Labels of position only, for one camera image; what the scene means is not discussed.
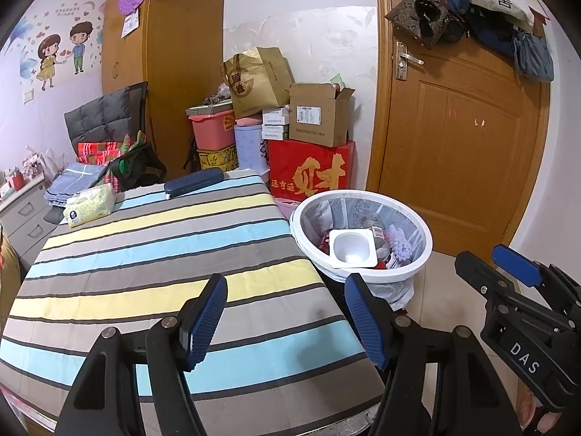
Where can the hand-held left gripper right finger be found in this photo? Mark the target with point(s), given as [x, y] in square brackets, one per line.
[367, 322]

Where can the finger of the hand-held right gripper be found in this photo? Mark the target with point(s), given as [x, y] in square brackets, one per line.
[517, 265]
[485, 279]

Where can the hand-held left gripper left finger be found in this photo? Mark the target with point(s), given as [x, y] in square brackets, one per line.
[204, 322]

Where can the white plastic yogurt cup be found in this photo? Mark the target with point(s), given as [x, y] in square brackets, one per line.
[352, 247]

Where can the white rimmed trash bin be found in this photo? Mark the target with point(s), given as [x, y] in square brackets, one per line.
[317, 259]

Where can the white foam fruit netting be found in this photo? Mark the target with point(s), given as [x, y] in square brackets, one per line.
[401, 243]

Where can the person's right hand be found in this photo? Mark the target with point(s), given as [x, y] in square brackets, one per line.
[547, 420]

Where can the wooden door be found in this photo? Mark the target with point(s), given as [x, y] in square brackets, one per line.
[454, 145]

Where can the dark blue glasses case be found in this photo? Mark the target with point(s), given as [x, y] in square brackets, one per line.
[195, 181]

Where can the red box with gold print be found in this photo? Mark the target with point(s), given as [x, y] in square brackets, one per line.
[313, 170]

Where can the yellow patterned box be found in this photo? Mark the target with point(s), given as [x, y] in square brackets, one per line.
[218, 160]

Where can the yellow tissue pack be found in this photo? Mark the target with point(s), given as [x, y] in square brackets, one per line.
[88, 206]

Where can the black bag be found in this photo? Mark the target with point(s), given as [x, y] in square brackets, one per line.
[136, 168]

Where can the light blue round container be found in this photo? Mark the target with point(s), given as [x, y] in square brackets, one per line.
[249, 150]

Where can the pink plastic storage bin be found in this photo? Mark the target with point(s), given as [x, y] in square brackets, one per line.
[211, 131]

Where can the blue folded blanket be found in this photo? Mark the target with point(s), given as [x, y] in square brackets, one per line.
[72, 181]

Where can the red plaid blanket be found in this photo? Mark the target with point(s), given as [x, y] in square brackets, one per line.
[100, 152]

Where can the grey drawer cabinet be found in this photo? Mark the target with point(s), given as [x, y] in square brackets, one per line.
[27, 222]

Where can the pink folded cloth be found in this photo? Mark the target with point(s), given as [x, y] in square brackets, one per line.
[249, 121]

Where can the denim bag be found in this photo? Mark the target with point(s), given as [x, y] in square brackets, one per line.
[533, 57]

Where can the open cardboard box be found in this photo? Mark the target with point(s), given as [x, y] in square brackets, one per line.
[317, 118]

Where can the stack of small white boxes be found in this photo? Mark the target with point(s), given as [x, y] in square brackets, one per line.
[274, 122]

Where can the grey patterned flat box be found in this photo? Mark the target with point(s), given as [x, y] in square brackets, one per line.
[209, 109]

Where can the grey padded chair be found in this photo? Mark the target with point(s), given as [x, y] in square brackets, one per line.
[104, 113]

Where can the red jar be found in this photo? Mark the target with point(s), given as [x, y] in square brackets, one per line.
[16, 179]

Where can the dark navy bag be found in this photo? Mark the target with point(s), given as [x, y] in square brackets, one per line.
[492, 29]

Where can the brown paper gift bag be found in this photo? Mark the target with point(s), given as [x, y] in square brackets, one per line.
[258, 81]

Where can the wooden wardrobe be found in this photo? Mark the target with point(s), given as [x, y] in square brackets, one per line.
[181, 54]

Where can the white paper tag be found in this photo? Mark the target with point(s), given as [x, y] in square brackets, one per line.
[130, 23]

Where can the white wall switch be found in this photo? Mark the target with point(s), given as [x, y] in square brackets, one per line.
[28, 97]

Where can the cartoon couple wall sticker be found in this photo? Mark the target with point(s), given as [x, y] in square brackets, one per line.
[59, 54]

